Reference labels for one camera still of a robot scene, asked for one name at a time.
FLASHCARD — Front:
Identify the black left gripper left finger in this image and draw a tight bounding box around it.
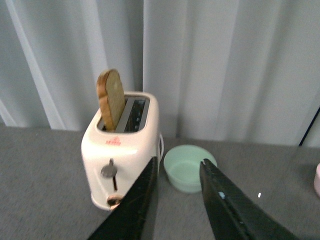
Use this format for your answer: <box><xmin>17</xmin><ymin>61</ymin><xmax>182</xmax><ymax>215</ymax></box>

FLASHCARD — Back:
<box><xmin>89</xmin><ymin>156</ymin><xmax>159</xmax><ymax>240</ymax></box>

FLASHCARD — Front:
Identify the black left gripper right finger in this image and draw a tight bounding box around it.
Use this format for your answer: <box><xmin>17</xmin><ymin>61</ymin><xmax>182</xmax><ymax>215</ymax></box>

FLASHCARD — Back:
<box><xmin>199</xmin><ymin>158</ymin><xmax>298</xmax><ymax>240</ymax></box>

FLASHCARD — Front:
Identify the cream white toaster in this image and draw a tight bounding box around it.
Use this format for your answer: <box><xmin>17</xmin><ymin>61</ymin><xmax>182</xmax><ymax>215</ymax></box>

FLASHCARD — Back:
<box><xmin>81</xmin><ymin>91</ymin><xmax>164</xmax><ymax>211</ymax></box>

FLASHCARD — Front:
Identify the green plastic bowl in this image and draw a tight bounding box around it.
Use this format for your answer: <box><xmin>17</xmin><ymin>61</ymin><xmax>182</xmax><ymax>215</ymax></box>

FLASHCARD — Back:
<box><xmin>163</xmin><ymin>144</ymin><xmax>218</xmax><ymax>194</ymax></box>

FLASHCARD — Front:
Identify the pink plastic bowl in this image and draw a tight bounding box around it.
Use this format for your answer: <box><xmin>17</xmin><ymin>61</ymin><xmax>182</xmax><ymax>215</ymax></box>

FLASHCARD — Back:
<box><xmin>313</xmin><ymin>163</ymin><xmax>320</xmax><ymax>197</ymax></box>

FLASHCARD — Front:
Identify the toasted bread slice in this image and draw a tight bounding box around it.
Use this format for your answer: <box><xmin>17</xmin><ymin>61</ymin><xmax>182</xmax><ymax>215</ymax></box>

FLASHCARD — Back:
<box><xmin>96</xmin><ymin>68</ymin><xmax>126</xmax><ymax>131</ymax></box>

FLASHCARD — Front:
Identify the grey pleated curtain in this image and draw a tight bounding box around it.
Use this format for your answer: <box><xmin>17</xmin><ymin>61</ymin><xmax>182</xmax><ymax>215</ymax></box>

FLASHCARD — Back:
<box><xmin>0</xmin><ymin>0</ymin><xmax>320</xmax><ymax>147</ymax></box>

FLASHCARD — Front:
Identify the black cable at curtain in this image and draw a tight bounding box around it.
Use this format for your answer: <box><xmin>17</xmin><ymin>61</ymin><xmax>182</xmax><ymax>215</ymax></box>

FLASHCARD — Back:
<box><xmin>298</xmin><ymin>106</ymin><xmax>320</xmax><ymax>147</ymax></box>

